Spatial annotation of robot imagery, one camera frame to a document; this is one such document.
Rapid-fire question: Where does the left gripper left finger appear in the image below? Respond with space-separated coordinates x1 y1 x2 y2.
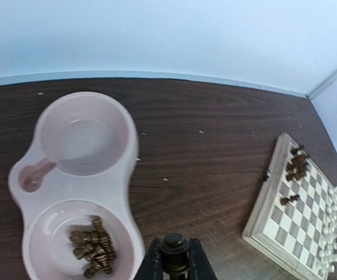
136 238 164 280

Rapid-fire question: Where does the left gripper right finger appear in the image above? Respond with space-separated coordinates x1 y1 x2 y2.
187 238 218 280

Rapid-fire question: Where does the dark chess piece tall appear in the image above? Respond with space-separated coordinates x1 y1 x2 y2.
286 173 300 181

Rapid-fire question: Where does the pile of dark chess pieces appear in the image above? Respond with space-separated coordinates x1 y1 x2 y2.
69 216 117 279

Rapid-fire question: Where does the wooden chess board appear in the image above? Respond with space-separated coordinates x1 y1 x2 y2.
242 133 335 279

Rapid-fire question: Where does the white chess pieces group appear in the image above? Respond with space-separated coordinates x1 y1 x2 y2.
315 186 337 275

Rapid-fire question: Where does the pink double pet bowl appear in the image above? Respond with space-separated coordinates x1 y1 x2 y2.
8 92 145 279

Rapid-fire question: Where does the right aluminium frame post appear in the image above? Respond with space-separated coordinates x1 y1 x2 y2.
306 68 337 100

